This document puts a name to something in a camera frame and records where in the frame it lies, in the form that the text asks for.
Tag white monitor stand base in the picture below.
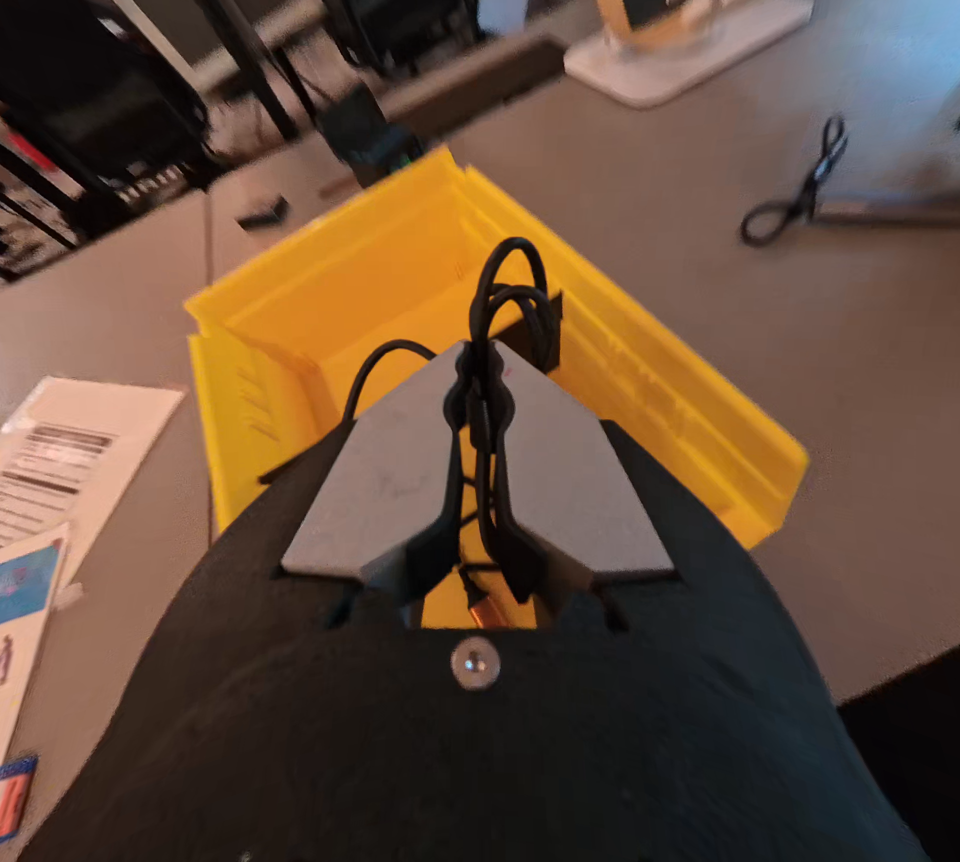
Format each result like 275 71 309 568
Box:
562 0 816 110

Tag black power adapter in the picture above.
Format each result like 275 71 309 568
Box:
321 84 423 190

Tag small black block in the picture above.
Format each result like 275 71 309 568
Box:
235 196 291 231

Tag black usb-c cable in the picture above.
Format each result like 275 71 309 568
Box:
341 237 564 631

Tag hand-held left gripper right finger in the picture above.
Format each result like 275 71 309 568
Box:
489 340 675 625

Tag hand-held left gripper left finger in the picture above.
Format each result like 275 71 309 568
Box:
281 343 471 606

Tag red and blue packet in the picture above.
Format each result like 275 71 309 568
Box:
0 753 40 845

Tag black scissors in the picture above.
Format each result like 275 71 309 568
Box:
738 115 852 248

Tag yellow plastic bin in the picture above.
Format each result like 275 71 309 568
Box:
183 145 811 631

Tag blue printed booklet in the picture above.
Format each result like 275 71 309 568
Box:
0 523 73 758

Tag white printed paper sheet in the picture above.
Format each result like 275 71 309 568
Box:
0 374 187 587

